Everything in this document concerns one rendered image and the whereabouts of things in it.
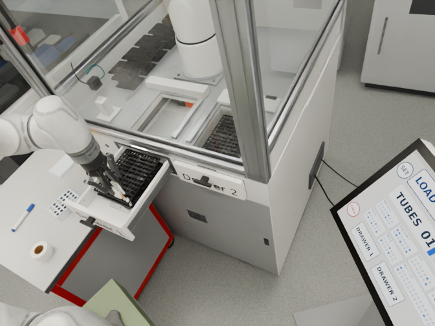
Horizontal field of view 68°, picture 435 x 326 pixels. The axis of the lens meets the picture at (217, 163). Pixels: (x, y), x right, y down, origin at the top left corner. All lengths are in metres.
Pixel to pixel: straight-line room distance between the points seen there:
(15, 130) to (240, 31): 0.63
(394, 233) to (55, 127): 0.88
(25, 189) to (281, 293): 1.40
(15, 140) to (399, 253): 0.99
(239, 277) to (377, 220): 1.18
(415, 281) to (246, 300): 1.19
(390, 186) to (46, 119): 0.87
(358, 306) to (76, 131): 1.53
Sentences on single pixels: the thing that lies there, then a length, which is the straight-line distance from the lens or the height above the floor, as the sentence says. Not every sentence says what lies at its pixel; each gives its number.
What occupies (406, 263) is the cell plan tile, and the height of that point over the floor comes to 1.06.
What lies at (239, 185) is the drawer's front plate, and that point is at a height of 0.92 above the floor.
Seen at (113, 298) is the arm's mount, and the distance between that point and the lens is 1.15.
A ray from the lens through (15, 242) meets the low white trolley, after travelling 1.62.
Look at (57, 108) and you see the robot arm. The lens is 0.93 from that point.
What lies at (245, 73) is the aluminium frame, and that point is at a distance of 0.77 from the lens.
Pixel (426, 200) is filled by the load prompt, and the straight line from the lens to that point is 0.86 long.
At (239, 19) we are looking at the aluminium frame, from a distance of 0.70.
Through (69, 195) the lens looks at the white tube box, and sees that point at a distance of 1.55.
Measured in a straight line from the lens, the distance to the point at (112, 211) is 1.33.
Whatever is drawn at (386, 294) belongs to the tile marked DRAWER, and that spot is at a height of 0.99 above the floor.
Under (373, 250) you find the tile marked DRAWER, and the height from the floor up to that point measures 1.01.
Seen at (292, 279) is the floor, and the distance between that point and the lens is 1.94.
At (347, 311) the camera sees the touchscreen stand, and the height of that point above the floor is 0.04.
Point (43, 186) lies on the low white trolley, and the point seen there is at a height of 0.76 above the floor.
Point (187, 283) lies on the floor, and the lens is 2.01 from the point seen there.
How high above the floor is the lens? 1.84
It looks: 50 degrees down
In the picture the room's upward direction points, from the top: 17 degrees counter-clockwise
